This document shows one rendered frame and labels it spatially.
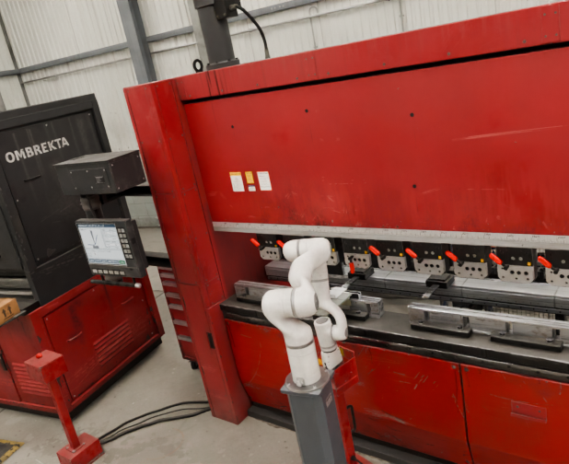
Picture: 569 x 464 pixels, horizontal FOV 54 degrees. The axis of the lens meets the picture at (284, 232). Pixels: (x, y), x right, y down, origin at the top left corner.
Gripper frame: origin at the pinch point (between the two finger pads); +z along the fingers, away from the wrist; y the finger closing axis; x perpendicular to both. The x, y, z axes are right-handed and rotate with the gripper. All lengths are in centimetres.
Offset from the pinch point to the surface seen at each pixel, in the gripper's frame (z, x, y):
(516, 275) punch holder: -41, 69, -58
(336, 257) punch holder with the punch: -45, -21, -36
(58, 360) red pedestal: -11, -154, 93
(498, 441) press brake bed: 42, 62, -38
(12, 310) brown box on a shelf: -37, -205, 99
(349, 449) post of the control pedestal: 49.5, -2.4, 3.2
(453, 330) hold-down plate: -12, 41, -45
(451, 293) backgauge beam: -12, 21, -72
